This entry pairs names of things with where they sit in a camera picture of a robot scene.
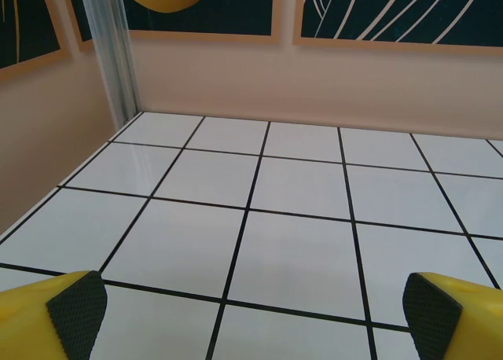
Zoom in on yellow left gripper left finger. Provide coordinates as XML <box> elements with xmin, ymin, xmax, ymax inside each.
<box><xmin>0</xmin><ymin>270</ymin><xmax>108</xmax><ymax>360</ymax></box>

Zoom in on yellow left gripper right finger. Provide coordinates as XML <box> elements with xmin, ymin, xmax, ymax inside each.
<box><xmin>403</xmin><ymin>272</ymin><xmax>503</xmax><ymax>360</ymax></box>

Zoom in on aluminium corner post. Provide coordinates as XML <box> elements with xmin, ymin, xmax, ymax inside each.
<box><xmin>80</xmin><ymin>0</ymin><xmax>141</xmax><ymax>127</ymax></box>

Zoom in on wall panel orange circle leaves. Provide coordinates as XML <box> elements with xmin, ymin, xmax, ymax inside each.
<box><xmin>292</xmin><ymin>0</ymin><xmax>503</xmax><ymax>57</ymax></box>

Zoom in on wall panel with yellow oval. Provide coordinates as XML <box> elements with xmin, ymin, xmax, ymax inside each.
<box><xmin>64</xmin><ymin>0</ymin><xmax>282</xmax><ymax>53</ymax></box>

